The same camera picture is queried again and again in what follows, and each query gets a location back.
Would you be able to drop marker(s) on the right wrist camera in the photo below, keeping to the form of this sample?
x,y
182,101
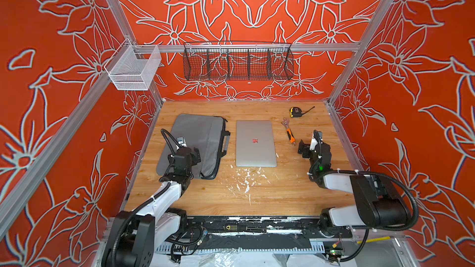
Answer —
x,y
316,140

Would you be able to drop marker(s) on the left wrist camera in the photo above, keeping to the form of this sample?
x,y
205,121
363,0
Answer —
x,y
181,141

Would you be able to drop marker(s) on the yellow black tape measure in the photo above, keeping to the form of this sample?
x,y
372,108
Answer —
x,y
295,112

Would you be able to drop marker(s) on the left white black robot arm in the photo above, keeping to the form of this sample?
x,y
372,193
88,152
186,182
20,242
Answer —
x,y
135,235

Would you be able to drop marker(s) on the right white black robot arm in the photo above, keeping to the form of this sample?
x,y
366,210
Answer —
x,y
381,201

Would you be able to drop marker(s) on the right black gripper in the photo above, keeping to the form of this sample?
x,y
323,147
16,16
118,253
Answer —
x,y
306,148

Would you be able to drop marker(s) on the grey zippered laptop bag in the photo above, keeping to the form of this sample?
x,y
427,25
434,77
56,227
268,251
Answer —
x,y
207,133

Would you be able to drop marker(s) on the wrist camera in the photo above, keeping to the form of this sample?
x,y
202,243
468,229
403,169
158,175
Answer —
x,y
181,141
316,140

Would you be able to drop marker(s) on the silver laptop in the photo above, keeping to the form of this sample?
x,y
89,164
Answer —
x,y
255,146

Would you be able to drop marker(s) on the black wire wall basket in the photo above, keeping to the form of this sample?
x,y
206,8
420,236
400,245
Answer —
x,y
222,61

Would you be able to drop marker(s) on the white wire mesh basket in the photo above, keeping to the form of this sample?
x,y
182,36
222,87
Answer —
x,y
132,68

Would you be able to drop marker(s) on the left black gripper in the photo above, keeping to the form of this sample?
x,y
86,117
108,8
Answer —
x,y
194,156

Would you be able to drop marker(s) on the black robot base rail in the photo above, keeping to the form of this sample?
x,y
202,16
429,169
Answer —
x,y
271,234

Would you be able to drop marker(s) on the orange handled adjustable wrench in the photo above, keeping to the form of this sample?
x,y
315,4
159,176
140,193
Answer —
x,y
289,133

